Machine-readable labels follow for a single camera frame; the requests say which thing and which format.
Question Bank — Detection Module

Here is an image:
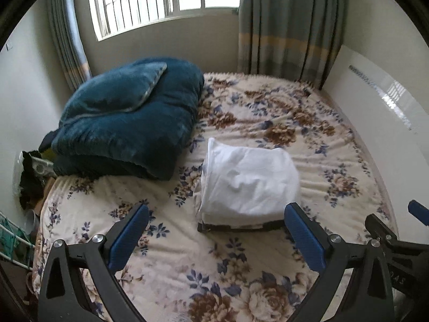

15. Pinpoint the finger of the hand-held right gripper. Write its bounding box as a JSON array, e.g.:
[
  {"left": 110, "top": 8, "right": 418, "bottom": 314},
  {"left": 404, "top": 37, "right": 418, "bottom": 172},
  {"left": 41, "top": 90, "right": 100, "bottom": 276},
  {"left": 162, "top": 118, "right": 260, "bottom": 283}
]
[
  {"left": 365, "top": 214, "right": 429, "bottom": 247},
  {"left": 408, "top": 199, "right": 429, "bottom": 227}
]

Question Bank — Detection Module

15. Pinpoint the grey bucket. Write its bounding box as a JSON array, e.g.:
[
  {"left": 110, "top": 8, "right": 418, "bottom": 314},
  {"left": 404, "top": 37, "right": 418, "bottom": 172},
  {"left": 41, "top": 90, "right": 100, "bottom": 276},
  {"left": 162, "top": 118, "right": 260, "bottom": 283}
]
[{"left": 31, "top": 209, "right": 43, "bottom": 233}]

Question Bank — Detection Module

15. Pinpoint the white wire drying rack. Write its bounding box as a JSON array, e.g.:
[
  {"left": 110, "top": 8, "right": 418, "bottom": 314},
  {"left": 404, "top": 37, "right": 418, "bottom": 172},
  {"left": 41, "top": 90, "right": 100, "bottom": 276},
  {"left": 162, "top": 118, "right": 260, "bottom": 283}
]
[{"left": 0, "top": 211, "right": 35, "bottom": 270}]

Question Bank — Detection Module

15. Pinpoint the white folded garment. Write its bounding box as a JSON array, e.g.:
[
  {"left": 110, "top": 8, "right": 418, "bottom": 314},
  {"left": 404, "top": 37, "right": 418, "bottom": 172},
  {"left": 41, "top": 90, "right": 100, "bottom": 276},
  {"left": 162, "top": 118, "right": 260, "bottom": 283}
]
[{"left": 193, "top": 161, "right": 286, "bottom": 226}]

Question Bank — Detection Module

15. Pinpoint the teal quilt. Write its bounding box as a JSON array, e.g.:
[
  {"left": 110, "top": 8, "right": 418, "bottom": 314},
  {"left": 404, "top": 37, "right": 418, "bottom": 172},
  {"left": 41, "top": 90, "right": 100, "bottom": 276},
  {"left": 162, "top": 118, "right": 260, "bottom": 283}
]
[{"left": 50, "top": 57, "right": 206, "bottom": 181}]

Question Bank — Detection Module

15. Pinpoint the bed with floral sheet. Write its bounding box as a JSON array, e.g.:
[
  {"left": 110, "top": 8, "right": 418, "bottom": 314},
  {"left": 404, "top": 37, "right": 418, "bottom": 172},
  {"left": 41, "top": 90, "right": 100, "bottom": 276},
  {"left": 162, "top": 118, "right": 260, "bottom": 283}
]
[{"left": 32, "top": 70, "right": 400, "bottom": 322}]

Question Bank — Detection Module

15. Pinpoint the narrow grey-green curtain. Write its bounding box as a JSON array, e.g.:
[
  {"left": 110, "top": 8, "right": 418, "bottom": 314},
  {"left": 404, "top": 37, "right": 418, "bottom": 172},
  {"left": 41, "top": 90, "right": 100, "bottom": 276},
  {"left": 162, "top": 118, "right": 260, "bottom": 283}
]
[{"left": 46, "top": 0, "right": 93, "bottom": 92}]

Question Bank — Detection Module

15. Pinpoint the wide grey-green curtain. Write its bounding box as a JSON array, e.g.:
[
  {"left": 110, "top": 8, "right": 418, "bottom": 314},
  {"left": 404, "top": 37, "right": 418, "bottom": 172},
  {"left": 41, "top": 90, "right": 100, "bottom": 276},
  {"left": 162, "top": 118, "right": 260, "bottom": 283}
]
[{"left": 236, "top": 0, "right": 348, "bottom": 90}]

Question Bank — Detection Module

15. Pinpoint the dark clothing pile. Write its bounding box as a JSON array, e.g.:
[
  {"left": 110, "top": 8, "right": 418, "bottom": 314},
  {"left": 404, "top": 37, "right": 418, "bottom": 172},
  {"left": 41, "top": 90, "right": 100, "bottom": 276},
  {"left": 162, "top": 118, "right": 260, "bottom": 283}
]
[{"left": 18, "top": 151, "right": 46, "bottom": 209}]

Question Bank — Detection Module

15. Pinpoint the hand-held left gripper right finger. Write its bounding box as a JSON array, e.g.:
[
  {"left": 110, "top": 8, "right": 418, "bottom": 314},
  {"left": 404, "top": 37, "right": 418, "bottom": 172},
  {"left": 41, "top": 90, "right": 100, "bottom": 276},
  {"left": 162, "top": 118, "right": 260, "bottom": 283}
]
[{"left": 284, "top": 203, "right": 397, "bottom": 322}]

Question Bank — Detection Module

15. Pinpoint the barred window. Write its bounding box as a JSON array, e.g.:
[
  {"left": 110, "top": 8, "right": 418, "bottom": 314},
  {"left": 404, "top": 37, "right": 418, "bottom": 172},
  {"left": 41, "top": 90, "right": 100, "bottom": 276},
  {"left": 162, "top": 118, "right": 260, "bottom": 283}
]
[{"left": 85, "top": 0, "right": 242, "bottom": 41}]

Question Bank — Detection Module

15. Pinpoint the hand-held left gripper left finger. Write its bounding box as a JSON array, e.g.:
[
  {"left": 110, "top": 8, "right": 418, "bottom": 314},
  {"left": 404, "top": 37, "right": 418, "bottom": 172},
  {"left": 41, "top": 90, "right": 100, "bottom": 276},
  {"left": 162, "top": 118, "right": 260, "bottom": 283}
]
[{"left": 38, "top": 203, "right": 150, "bottom": 322}]

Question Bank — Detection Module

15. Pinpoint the white headboard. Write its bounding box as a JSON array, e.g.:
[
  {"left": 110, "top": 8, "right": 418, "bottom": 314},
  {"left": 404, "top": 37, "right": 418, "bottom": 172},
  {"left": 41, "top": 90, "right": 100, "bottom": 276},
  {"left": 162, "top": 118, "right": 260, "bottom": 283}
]
[{"left": 322, "top": 45, "right": 429, "bottom": 210}]

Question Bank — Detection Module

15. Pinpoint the white t-shirt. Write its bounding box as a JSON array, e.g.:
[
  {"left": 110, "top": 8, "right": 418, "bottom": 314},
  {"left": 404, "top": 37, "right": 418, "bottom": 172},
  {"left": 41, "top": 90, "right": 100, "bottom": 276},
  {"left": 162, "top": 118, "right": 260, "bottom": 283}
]
[{"left": 197, "top": 137, "right": 301, "bottom": 222}]

